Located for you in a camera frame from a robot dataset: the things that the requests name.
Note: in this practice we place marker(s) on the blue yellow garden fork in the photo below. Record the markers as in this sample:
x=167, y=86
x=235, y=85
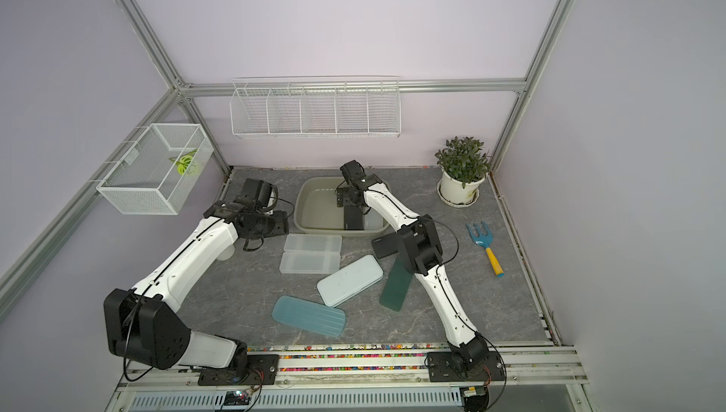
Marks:
x=482, y=236

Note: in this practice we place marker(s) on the dark green pencil case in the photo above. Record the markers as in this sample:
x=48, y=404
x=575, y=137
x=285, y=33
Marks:
x=396, y=288

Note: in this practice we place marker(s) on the white mesh wall basket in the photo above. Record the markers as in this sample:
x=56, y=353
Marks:
x=144, y=181

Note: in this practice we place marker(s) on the long white wire wall basket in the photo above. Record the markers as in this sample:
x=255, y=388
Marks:
x=316, y=107

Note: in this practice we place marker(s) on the clear pencil case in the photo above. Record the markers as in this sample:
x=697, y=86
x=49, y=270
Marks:
x=373, y=222
x=310, y=262
x=313, y=243

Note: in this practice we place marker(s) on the green leaf toy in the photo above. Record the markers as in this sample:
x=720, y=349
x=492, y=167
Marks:
x=186, y=164

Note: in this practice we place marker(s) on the large potted green plant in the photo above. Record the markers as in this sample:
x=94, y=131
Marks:
x=465, y=166

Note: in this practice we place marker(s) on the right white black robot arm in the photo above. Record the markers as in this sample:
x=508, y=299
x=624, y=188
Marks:
x=418, y=243

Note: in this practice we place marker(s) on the light blue pencil case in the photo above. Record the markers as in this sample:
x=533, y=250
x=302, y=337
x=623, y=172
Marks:
x=342, y=285

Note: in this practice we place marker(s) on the grey-green plastic storage box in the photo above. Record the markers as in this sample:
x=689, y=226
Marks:
x=316, y=210

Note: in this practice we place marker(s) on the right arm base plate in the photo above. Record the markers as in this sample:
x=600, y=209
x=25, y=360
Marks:
x=454, y=368

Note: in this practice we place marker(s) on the teal ribbed pencil case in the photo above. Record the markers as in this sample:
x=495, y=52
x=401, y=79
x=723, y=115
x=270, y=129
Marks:
x=308, y=316

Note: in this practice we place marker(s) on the aluminium rail frame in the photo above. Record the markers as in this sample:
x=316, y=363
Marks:
x=384, y=376

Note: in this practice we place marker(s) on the black pencil case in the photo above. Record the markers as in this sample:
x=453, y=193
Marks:
x=353, y=218
x=387, y=245

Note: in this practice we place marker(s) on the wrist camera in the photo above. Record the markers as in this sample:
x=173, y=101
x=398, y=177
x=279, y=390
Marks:
x=258, y=195
x=353, y=172

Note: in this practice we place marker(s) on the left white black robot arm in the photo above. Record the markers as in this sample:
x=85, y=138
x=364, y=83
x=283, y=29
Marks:
x=142, y=323

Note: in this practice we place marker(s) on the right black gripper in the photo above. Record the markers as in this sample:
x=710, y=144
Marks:
x=343, y=194

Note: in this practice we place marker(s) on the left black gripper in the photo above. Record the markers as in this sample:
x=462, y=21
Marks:
x=281, y=226

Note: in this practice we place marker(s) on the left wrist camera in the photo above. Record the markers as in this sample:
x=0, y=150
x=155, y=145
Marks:
x=258, y=195

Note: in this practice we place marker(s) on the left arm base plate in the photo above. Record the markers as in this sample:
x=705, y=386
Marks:
x=249, y=370

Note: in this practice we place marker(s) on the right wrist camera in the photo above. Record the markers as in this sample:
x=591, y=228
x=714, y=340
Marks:
x=353, y=172

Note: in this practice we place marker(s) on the small potted succulent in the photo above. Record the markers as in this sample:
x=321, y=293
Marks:
x=225, y=252

